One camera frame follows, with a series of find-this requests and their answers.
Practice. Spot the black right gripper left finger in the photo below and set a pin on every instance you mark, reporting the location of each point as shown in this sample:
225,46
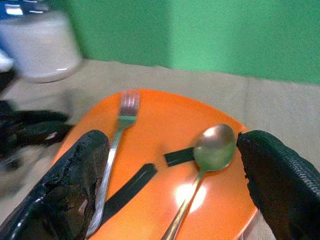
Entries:
70,185

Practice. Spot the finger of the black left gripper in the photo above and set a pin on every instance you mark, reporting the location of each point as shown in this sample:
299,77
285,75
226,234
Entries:
37,116
37,133

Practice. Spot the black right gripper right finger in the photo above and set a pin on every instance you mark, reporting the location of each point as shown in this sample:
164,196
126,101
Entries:
280,180

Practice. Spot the long black tape strip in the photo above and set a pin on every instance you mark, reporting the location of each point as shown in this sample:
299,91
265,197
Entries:
130,190

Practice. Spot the silver fork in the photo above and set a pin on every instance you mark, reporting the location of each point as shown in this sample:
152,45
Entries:
117,140

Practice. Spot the silver spoon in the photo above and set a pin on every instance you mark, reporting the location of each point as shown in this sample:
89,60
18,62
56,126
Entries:
212,152

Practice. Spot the orange plate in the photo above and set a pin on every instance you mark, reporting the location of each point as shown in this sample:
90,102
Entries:
160,150

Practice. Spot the short black tape strip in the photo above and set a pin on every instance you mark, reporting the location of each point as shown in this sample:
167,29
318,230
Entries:
178,157

